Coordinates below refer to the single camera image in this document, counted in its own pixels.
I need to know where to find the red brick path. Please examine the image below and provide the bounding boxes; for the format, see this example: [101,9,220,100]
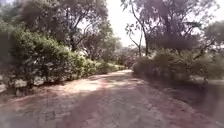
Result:
[0,69,224,128]

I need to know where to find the row of green bushes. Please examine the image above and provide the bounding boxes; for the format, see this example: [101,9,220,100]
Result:
[131,48,224,84]

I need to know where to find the row of trees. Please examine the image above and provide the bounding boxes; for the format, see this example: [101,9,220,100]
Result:
[119,0,224,58]
[0,0,123,63]

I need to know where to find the row of pale stones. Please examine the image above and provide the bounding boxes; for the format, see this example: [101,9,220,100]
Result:
[0,75,51,96]

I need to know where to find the long green hedge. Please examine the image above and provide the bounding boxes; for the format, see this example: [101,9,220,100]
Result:
[0,19,126,90]

